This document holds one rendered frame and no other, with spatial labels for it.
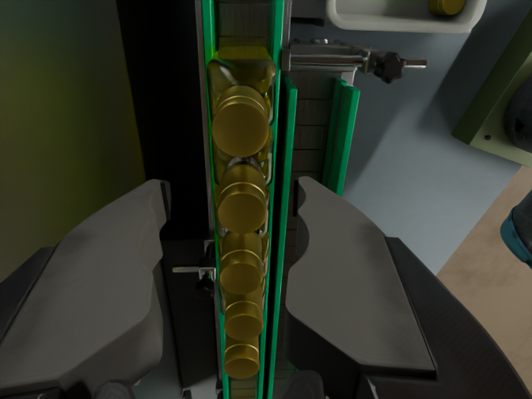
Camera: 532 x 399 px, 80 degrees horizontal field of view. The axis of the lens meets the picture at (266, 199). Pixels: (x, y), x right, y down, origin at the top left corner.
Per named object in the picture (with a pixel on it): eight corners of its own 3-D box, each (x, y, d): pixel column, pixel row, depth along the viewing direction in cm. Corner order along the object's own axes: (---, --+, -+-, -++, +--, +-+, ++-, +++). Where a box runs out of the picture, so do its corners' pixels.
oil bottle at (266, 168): (223, 87, 44) (207, 140, 26) (264, 87, 45) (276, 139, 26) (225, 127, 47) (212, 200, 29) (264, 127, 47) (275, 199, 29)
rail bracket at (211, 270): (180, 229, 56) (163, 284, 45) (219, 229, 57) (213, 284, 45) (182, 247, 58) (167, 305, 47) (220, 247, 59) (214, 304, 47)
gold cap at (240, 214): (218, 164, 24) (214, 191, 21) (265, 163, 25) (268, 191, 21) (222, 204, 26) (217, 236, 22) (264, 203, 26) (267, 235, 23)
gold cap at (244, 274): (218, 229, 27) (214, 264, 24) (260, 226, 27) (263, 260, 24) (223, 260, 29) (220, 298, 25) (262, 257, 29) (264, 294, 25)
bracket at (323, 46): (284, 36, 47) (290, 39, 41) (347, 38, 48) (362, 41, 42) (283, 62, 49) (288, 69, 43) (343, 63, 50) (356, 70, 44)
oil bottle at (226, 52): (221, 40, 41) (201, 63, 23) (264, 41, 42) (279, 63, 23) (223, 86, 44) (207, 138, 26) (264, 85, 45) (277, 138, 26)
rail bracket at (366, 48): (275, 39, 41) (286, 48, 30) (402, 43, 42) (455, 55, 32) (275, 64, 43) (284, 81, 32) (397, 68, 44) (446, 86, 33)
